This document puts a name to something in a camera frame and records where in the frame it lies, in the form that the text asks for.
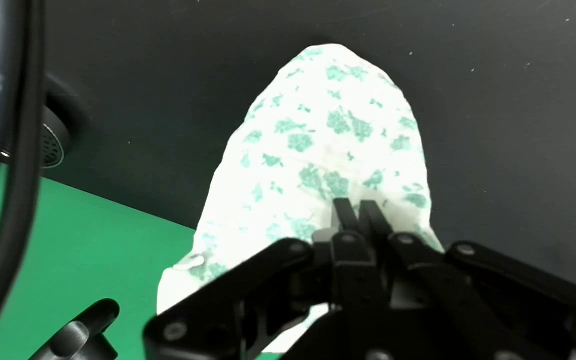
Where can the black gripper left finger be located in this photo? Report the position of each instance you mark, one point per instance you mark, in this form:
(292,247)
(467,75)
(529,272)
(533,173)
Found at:
(239,314)

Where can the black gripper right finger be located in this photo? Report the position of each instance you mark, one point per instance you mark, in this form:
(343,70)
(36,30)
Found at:
(497,306)

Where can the white green-patterned towel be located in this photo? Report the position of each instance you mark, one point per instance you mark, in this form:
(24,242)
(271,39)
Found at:
(331,124)

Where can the green backdrop curtain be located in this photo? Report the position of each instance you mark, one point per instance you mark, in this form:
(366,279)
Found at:
(86,249)

